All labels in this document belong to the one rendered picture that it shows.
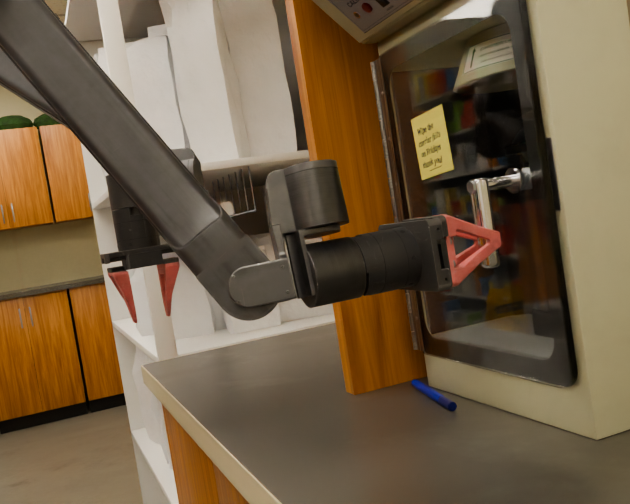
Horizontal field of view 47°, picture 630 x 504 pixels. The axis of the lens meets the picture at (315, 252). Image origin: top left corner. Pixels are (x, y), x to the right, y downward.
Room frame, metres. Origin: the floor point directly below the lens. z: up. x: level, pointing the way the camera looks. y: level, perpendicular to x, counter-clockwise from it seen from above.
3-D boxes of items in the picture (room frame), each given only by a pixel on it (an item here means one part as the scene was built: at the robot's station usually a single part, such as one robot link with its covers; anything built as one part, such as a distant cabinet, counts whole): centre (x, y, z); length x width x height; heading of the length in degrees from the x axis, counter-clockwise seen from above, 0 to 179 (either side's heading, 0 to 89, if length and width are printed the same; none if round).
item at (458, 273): (0.71, -0.13, 1.15); 0.09 x 0.07 x 0.07; 110
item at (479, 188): (0.72, -0.19, 1.17); 0.05 x 0.03 x 0.10; 111
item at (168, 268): (1.00, 0.23, 1.14); 0.07 x 0.07 x 0.09; 21
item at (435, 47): (0.83, -0.18, 1.19); 0.30 x 0.01 x 0.40; 21
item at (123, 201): (1.00, 0.23, 1.27); 0.07 x 0.06 x 0.07; 86
